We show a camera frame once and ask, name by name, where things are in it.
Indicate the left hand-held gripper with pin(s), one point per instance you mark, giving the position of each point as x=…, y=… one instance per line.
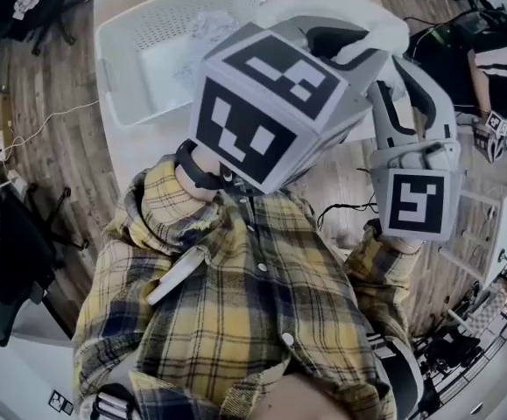
x=257, y=103

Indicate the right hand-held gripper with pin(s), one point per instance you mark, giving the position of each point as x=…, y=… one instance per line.
x=415, y=204

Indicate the white fluffy clothes garment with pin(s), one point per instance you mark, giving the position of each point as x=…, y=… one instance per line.
x=367, y=7

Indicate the white plastic laundry basket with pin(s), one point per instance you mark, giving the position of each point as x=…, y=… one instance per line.
x=148, y=29

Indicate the person's left forearm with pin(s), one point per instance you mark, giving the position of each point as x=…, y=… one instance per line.
x=207, y=164

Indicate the person's right forearm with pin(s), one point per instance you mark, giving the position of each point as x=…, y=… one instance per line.
x=406, y=244

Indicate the black and green chair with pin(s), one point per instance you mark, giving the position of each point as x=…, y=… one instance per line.
x=454, y=81

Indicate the grey checkered cloth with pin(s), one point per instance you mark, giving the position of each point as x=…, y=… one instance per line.
x=485, y=315

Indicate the black wristband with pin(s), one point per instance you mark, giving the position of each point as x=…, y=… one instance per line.
x=182, y=164

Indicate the person's yellow plaid shirt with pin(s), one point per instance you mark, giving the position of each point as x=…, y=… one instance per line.
x=235, y=313

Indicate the white flat pocket device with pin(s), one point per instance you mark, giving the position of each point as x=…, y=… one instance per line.
x=174, y=278

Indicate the pink and white cloth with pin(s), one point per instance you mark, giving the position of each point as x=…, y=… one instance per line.
x=27, y=0

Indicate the small black picture frame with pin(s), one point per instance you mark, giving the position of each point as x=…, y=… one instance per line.
x=67, y=406
x=56, y=400

